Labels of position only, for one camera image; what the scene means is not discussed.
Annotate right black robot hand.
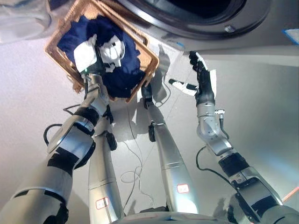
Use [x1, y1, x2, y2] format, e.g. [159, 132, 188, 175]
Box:
[168, 51, 217, 104]

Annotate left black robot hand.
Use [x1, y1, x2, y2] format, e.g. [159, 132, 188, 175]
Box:
[73, 34, 118, 76]

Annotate navy blue clothes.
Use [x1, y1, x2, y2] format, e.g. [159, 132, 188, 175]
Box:
[57, 14, 147, 99]

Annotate grey front-load washing machine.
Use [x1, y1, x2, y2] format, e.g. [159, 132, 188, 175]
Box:
[102, 0, 299, 54]

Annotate brown wicker laundry basket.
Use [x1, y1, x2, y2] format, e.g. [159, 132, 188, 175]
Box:
[43, 0, 160, 104]

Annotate right black robot foot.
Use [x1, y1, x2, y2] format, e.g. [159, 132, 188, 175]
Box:
[140, 83, 154, 109]

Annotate right silver robot leg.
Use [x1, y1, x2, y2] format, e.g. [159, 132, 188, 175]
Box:
[145, 102, 200, 214]

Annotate silver robot leg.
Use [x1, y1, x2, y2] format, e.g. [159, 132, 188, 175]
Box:
[145, 102, 200, 214]
[88, 112, 125, 223]

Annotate blue tape strip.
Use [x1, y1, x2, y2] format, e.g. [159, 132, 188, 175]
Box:
[281, 28, 299, 45]

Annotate left silver robot leg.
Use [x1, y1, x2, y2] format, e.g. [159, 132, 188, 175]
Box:
[88, 112, 125, 223]

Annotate silver robot torso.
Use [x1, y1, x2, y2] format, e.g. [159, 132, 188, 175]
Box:
[120, 205, 226, 224]

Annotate orange floor tape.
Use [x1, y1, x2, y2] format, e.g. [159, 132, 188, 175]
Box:
[283, 186, 299, 202]

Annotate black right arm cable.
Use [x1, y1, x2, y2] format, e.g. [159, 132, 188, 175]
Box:
[195, 109, 235, 185]

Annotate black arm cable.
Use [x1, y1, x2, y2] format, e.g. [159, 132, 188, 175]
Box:
[43, 104, 81, 146]
[195, 109, 235, 185]

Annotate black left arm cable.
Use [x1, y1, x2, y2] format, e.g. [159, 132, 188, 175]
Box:
[43, 104, 81, 146]

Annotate thin white floor cable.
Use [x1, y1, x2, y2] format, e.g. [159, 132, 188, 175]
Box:
[120, 109, 157, 204]

